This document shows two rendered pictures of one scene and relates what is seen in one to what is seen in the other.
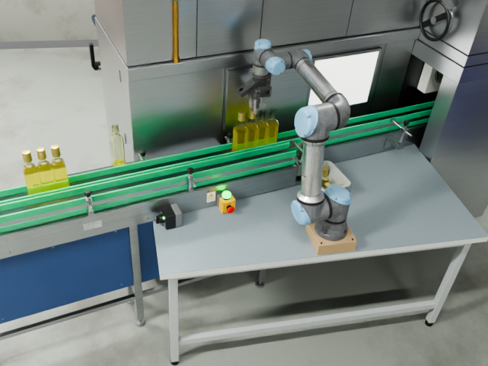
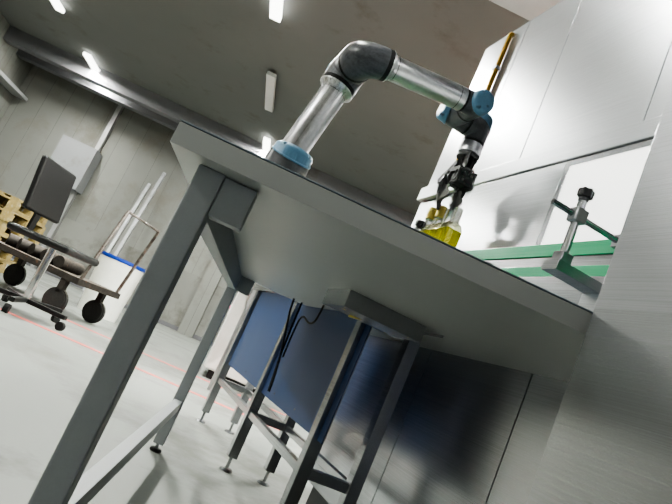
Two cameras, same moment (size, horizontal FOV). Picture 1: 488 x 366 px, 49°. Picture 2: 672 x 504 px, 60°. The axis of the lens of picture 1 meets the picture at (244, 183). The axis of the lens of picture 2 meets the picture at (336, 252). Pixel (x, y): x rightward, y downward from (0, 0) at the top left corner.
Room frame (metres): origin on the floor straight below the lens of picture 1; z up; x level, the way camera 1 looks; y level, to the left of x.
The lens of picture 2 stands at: (2.34, -1.90, 0.53)
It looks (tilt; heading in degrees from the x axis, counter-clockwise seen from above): 10 degrees up; 101
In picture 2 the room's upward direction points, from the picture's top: 24 degrees clockwise
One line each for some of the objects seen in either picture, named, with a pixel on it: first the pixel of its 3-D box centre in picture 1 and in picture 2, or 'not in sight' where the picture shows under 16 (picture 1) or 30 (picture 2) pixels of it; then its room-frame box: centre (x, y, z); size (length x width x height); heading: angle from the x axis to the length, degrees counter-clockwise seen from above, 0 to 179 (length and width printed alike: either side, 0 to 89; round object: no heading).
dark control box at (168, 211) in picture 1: (171, 216); not in sight; (1.83, 0.32, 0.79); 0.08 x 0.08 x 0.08; 28
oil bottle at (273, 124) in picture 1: (270, 136); (441, 253); (2.29, -0.11, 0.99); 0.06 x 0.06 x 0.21; 28
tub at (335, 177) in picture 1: (324, 181); not in sight; (2.19, -0.42, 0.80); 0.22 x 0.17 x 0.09; 28
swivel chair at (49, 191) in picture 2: not in sight; (53, 242); (-0.39, 1.99, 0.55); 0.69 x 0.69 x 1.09
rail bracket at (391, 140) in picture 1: (399, 136); (576, 250); (2.53, -0.83, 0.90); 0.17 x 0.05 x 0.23; 28
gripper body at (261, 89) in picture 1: (260, 84); (462, 171); (2.25, -0.04, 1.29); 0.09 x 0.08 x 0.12; 118
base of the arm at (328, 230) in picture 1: (332, 221); not in sight; (1.82, -0.42, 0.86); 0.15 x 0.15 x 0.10
